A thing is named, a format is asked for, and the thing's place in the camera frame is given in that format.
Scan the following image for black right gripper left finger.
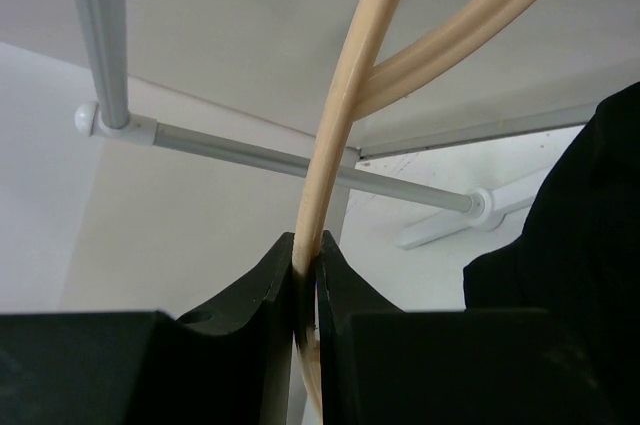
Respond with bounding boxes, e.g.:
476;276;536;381
1;233;293;424

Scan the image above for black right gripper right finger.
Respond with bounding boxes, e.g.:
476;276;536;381
316;234;600;424

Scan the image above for white metal clothes rack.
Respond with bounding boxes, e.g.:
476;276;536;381
75;0;546;249

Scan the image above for beige wooden hanger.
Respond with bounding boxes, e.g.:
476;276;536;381
292;0;536;410

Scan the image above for aluminium table edge rail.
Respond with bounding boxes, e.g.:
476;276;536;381
360;102;598;160

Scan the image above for black trousers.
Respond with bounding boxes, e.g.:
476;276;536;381
463;84;639;424

